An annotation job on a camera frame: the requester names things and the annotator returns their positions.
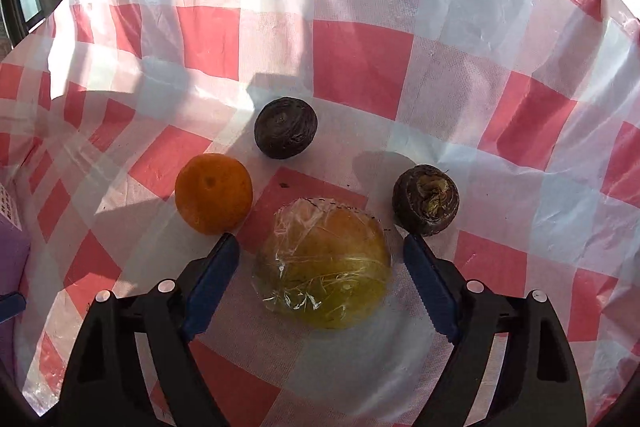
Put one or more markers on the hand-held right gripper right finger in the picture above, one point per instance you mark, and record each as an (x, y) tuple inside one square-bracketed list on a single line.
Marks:
[(432, 289)]

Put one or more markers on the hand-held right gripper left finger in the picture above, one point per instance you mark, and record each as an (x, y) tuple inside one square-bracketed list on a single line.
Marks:
[(212, 284)]

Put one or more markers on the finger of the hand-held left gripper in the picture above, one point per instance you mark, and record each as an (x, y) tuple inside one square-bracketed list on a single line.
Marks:
[(11, 306)]

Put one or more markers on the dark purple passion fruit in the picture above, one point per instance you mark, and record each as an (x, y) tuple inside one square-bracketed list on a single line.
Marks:
[(285, 128), (426, 199)]

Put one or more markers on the orange tangerine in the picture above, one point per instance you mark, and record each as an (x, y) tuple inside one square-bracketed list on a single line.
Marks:
[(213, 193)]

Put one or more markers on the yellow plastic-wrapped fruit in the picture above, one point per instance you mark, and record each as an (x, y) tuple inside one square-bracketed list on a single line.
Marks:
[(322, 264)]

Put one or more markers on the purple box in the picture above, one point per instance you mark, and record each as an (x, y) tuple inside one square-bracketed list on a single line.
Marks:
[(12, 252)]

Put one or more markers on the red white checkered tablecloth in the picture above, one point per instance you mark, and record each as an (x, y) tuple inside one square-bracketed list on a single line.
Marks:
[(360, 62)]

